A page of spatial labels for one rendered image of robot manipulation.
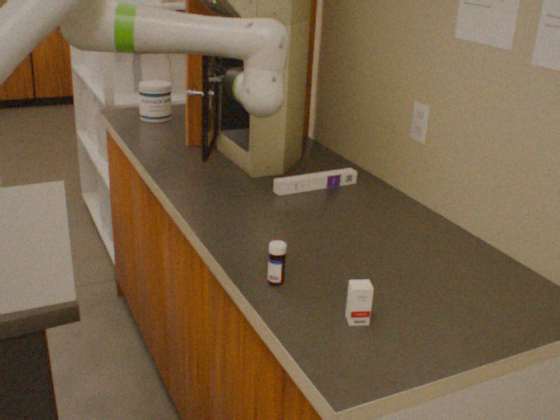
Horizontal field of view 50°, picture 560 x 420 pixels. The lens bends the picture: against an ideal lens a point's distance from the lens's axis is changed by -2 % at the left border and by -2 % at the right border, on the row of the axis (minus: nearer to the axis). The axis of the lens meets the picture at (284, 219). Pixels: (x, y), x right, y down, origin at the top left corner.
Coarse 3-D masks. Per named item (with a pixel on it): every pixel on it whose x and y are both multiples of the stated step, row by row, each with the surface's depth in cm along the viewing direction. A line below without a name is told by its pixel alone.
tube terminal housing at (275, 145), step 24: (264, 0) 173; (288, 0) 176; (288, 24) 180; (288, 72) 186; (288, 96) 190; (264, 120) 188; (288, 120) 194; (264, 144) 192; (288, 144) 199; (240, 168) 202; (264, 168) 195; (288, 168) 204
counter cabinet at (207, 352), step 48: (144, 192) 214; (144, 240) 225; (144, 288) 237; (192, 288) 174; (144, 336) 252; (192, 336) 182; (240, 336) 142; (192, 384) 190; (240, 384) 147; (288, 384) 120; (480, 384) 112; (528, 384) 120
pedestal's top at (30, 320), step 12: (12, 312) 118; (24, 312) 119; (36, 312) 119; (48, 312) 119; (60, 312) 121; (72, 312) 122; (0, 324) 115; (12, 324) 116; (24, 324) 118; (36, 324) 119; (48, 324) 120; (60, 324) 122; (0, 336) 116; (12, 336) 117
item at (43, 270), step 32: (0, 192) 109; (32, 192) 111; (64, 192) 114; (0, 224) 111; (32, 224) 114; (64, 224) 117; (0, 256) 113; (32, 256) 116; (64, 256) 119; (0, 288) 115; (32, 288) 118; (64, 288) 122
